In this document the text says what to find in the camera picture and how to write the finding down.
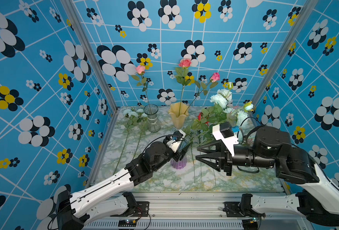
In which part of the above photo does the purple tinted glass vase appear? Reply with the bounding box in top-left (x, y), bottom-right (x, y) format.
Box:
top-left (170, 156), bottom-right (187, 170)

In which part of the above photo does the aluminium frame post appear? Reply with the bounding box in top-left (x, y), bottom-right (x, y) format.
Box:
top-left (61, 0), bottom-right (118, 114)
top-left (252, 0), bottom-right (319, 105)

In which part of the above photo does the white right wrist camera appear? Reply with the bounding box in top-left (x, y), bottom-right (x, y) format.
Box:
top-left (212, 121), bottom-right (239, 157)

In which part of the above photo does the aluminium frame post left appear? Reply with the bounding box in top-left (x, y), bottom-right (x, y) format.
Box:
top-left (61, 0), bottom-right (118, 114)

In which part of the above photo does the clear ribbed glass vase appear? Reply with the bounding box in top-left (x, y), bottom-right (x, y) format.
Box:
top-left (144, 104), bottom-right (161, 133)

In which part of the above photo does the light blue peony bouquet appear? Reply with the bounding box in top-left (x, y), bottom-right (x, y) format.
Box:
top-left (185, 83), bottom-right (256, 147)

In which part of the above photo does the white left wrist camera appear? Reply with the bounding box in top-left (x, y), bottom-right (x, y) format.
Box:
top-left (163, 129), bottom-right (186, 153)

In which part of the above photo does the small pink rose stem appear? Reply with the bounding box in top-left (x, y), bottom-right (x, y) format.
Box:
top-left (189, 72), bottom-right (220, 107)

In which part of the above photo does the red rose stem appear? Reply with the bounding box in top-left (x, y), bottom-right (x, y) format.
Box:
top-left (175, 58), bottom-right (194, 102)

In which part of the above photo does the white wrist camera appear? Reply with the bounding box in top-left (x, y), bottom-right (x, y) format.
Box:
top-left (163, 129), bottom-right (186, 153)
top-left (212, 121), bottom-right (239, 157)

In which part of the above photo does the aluminium frame post right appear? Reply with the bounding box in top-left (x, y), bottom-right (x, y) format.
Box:
top-left (252, 0), bottom-right (319, 105)

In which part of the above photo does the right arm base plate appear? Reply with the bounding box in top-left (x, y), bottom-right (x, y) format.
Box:
top-left (223, 202), bottom-right (266, 219)

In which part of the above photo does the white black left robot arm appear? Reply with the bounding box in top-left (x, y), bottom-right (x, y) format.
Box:
top-left (47, 139), bottom-right (189, 230)

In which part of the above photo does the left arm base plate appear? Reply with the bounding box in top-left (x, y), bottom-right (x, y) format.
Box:
top-left (112, 201), bottom-right (150, 217)

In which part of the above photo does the yellow beige vase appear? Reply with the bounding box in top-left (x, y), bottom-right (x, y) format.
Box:
top-left (168, 102), bottom-right (189, 129)

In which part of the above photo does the green circuit board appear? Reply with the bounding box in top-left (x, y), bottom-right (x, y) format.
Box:
top-left (118, 219), bottom-right (138, 228)

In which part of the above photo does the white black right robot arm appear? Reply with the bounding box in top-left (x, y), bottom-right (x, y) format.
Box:
top-left (196, 123), bottom-right (339, 227)

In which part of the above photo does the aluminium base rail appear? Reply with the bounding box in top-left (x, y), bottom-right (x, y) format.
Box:
top-left (84, 192), bottom-right (314, 230)

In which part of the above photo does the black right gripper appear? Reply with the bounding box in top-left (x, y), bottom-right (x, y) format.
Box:
top-left (197, 137), bottom-right (275, 175)

